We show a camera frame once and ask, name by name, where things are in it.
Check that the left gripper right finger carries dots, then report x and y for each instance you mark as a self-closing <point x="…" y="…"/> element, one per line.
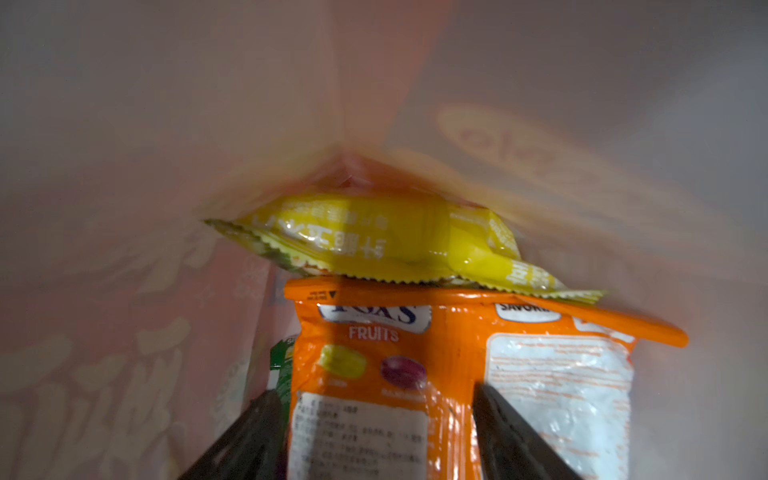
<point x="509" y="447"/>

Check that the orange fruit candy packet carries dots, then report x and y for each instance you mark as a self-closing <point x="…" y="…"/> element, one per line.
<point x="384" y="377"/>

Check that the yellow-green snack packet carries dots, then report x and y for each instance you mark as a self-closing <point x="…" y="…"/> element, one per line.
<point x="406" y="239"/>

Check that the red paper gift bag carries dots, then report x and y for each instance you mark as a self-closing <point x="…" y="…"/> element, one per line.
<point x="624" y="142"/>

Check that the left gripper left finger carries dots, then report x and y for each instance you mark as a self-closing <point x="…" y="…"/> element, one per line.
<point x="253" y="447"/>

